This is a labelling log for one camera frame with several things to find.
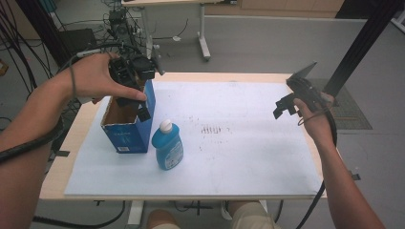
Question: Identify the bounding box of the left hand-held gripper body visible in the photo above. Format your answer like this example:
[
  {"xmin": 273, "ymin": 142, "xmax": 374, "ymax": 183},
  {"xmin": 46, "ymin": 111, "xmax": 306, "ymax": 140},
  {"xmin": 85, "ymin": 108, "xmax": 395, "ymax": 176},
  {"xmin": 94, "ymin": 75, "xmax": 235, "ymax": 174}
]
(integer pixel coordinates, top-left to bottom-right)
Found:
[{"xmin": 108, "ymin": 47, "xmax": 166, "ymax": 92}]

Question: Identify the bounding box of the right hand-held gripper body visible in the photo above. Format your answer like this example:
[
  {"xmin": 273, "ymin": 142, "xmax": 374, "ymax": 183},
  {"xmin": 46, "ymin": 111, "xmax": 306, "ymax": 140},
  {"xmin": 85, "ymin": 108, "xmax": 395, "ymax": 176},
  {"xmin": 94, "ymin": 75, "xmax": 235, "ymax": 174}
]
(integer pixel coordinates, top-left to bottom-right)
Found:
[{"xmin": 286, "ymin": 61, "xmax": 336, "ymax": 113}]

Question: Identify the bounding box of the blue cardboard box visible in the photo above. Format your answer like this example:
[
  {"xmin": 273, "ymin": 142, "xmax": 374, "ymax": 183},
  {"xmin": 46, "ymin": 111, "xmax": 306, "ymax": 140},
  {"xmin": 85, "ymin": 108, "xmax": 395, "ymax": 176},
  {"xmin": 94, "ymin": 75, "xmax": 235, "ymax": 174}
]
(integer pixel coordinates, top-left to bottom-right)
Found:
[{"xmin": 100, "ymin": 79, "xmax": 157, "ymax": 155}]

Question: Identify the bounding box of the blue bottle with white cap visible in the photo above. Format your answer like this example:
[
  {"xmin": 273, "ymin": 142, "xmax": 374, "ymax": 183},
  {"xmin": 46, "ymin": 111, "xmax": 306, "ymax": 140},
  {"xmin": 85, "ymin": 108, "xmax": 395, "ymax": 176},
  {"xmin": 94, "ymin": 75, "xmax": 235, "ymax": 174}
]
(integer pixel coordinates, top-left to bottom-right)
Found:
[{"xmin": 151, "ymin": 118, "xmax": 184, "ymax": 172}]

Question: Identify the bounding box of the person's right hand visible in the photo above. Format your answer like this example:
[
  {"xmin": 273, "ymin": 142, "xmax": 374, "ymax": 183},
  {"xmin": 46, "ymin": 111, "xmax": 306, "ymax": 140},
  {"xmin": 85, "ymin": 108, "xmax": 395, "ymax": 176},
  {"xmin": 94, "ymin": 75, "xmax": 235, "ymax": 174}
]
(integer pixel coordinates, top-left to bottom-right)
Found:
[{"xmin": 292, "ymin": 92, "xmax": 336, "ymax": 148}]

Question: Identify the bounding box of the person's left hand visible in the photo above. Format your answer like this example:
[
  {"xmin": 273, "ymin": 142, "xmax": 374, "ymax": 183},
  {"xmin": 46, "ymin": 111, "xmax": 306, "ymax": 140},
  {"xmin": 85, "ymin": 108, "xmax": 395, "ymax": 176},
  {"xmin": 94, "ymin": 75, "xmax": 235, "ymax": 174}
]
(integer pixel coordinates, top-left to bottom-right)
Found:
[{"xmin": 60, "ymin": 52, "xmax": 148, "ymax": 105}]

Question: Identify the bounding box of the grey floor mat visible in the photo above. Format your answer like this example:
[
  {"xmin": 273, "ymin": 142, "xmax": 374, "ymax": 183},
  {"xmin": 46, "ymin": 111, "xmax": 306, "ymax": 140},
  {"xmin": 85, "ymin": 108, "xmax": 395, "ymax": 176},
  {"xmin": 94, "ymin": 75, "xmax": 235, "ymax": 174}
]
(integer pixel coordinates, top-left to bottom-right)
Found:
[{"xmin": 307, "ymin": 78, "xmax": 373, "ymax": 131}]

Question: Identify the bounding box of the white paper sheet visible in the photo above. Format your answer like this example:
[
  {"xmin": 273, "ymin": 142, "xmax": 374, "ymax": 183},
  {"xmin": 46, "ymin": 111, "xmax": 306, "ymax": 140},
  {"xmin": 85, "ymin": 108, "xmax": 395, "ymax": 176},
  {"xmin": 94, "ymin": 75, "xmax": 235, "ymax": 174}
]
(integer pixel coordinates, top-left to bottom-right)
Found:
[{"xmin": 64, "ymin": 80, "xmax": 324, "ymax": 197}]

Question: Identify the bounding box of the black computer case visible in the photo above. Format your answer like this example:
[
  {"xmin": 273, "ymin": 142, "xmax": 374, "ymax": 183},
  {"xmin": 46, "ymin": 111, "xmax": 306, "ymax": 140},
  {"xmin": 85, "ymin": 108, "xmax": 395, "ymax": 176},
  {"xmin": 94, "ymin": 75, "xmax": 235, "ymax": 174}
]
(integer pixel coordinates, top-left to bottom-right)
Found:
[{"xmin": 58, "ymin": 28, "xmax": 98, "ymax": 55}]

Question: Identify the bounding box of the white desk with metal legs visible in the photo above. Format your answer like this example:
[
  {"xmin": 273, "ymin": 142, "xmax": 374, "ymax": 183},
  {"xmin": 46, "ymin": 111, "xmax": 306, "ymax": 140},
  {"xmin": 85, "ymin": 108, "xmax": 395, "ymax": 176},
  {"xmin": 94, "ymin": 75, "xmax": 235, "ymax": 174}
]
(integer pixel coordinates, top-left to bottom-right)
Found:
[{"xmin": 121, "ymin": 0, "xmax": 238, "ymax": 62}]

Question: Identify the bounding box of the wooden cabinet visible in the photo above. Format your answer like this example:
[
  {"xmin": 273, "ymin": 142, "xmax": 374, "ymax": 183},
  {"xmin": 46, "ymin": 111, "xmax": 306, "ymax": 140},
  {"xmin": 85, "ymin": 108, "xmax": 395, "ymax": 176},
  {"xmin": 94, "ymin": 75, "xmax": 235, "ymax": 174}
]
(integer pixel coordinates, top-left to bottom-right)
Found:
[{"xmin": 204, "ymin": 0, "xmax": 346, "ymax": 19}]

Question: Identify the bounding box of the white table leg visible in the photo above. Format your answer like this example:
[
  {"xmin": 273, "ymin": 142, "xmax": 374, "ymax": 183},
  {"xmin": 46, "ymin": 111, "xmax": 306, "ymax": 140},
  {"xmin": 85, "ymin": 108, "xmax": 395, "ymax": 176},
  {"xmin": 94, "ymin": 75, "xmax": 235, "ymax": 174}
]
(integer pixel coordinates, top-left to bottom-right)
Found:
[{"xmin": 125, "ymin": 199, "xmax": 145, "ymax": 229}]

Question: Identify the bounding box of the person's right leg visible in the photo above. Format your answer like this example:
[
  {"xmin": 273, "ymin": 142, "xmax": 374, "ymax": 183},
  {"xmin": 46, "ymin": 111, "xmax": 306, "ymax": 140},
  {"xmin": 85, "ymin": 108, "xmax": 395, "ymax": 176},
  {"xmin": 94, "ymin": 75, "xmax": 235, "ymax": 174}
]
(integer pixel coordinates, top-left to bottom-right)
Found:
[{"xmin": 226, "ymin": 199, "xmax": 283, "ymax": 229}]

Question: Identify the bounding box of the person's left knee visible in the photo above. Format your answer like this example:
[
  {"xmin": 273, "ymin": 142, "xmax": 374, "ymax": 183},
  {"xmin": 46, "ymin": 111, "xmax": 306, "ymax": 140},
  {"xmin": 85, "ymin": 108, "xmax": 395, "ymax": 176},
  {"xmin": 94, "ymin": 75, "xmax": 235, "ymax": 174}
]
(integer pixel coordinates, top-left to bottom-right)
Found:
[{"xmin": 146, "ymin": 208, "xmax": 181, "ymax": 229}]

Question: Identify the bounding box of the thin black right wrist cord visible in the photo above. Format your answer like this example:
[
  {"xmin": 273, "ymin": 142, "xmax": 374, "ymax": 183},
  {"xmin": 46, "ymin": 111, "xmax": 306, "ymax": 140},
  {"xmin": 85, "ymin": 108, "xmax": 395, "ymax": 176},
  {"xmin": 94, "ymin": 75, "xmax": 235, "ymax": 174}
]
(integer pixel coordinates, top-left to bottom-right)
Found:
[{"xmin": 297, "ymin": 108, "xmax": 330, "ymax": 127}]

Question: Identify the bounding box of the thin black wrist cord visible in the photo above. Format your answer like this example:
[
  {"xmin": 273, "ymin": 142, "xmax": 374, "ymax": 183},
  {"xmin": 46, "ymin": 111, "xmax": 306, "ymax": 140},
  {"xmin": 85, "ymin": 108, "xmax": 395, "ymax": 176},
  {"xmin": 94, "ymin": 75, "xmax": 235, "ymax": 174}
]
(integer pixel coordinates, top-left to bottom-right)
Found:
[
  {"xmin": 68, "ymin": 62, "xmax": 78, "ymax": 100},
  {"xmin": 297, "ymin": 108, "xmax": 330, "ymax": 127}
]

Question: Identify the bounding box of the device on stand with cables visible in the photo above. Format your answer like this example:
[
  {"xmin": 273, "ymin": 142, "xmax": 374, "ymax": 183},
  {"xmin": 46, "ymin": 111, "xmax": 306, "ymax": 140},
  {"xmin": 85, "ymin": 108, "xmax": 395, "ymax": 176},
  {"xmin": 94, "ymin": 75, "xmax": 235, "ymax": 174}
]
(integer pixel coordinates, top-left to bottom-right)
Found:
[{"xmin": 106, "ymin": 7, "xmax": 137, "ymax": 49}]

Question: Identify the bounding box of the thin black left wrist cord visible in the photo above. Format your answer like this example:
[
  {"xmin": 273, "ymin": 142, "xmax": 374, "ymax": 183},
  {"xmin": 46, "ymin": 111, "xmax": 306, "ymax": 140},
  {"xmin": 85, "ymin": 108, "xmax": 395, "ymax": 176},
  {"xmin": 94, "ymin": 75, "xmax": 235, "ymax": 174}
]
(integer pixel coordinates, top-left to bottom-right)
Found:
[{"xmin": 68, "ymin": 62, "xmax": 78, "ymax": 100}]

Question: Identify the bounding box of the black metal post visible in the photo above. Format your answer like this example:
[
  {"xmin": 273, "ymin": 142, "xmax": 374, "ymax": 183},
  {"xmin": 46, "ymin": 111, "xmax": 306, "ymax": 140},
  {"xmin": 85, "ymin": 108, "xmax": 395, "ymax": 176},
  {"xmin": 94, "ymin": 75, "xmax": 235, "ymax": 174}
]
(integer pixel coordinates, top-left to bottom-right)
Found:
[
  {"xmin": 322, "ymin": 0, "xmax": 405, "ymax": 98},
  {"xmin": 14, "ymin": 0, "xmax": 75, "ymax": 69}
]

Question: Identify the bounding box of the thick black right gripper cable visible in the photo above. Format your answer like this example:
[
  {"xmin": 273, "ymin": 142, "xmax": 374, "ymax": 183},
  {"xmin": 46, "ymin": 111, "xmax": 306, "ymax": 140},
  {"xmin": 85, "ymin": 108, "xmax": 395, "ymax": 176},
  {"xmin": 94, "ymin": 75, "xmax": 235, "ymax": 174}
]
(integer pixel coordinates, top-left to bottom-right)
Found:
[{"xmin": 295, "ymin": 107, "xmax": 338, "ymax": 229}]

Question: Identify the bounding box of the thick black gripper cable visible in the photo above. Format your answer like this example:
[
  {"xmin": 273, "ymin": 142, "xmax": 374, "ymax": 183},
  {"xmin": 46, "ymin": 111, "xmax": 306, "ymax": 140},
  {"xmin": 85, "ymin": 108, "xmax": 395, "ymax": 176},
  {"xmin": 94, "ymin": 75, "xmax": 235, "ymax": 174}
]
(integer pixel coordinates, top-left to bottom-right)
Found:
[
  {"xmin": 295, "ymin": 107, "xmax": 338, "ymax": 229},
  {"xmin": 0, "ymin": 41, "xmax": 142, "ymax": 164}
]

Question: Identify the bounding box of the thick black left gripper cable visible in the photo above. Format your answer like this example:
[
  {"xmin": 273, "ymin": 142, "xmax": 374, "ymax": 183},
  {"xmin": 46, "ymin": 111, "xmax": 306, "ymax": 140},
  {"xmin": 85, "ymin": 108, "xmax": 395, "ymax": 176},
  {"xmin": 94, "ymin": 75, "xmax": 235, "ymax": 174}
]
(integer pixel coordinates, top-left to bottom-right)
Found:
[{"xmin": 0, "ymin": 41, "xmax": 142, "ymax": 164}]

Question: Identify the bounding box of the bundle of black floor cables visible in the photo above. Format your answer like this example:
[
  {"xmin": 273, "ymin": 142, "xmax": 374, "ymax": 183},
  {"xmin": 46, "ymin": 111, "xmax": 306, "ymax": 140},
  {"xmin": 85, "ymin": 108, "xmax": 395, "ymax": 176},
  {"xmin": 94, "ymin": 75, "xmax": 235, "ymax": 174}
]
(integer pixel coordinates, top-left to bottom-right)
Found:
[{"xmin": 0, "ymin": 6, "xmax": 55, "ymax": 96}]

